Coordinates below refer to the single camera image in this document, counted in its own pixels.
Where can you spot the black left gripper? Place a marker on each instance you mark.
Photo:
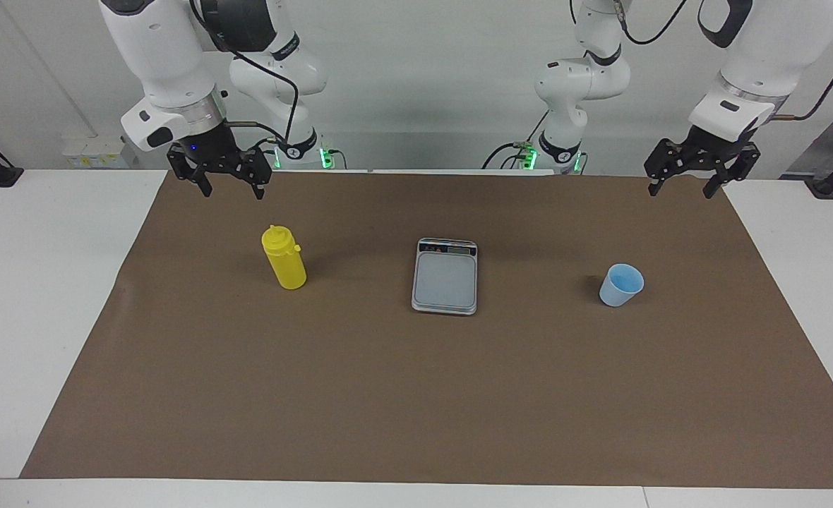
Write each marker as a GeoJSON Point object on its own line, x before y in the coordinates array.
{"type": "Point", "coordinates": [709, 152]}

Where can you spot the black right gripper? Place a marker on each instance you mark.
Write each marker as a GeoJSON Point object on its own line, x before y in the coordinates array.
{"type": "Point", "coordinates": [212, 152]}

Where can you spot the yellow squeeze bottle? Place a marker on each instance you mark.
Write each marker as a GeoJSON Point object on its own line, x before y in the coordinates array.
{"type": "Point", "coordinates": [286, 264]}

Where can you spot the light blue plastic cup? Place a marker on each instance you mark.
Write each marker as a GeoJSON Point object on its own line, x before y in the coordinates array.
{"type": "Point", "coordinates": [620, 286]}

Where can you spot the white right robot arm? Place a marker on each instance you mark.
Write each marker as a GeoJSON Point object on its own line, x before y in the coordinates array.
{"type": "Point", "coordinates": [162, 56]}

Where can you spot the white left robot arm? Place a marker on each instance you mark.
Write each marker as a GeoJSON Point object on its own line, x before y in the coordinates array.
{"type": "Point", "coordinates": [776, 49]}

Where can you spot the silver digital kitchen scale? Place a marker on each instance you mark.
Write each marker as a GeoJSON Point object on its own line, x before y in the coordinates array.
{"type": "Point", "coordinates": [445, 279]}

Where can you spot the brown paper table mat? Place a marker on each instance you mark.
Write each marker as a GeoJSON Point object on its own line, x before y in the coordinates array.
{"type": "Point", "coordinates": [416, 395]}

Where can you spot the white wall socket box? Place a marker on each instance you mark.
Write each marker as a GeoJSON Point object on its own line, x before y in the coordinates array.
{"type": "Point", "coordinates": [95, 152]}

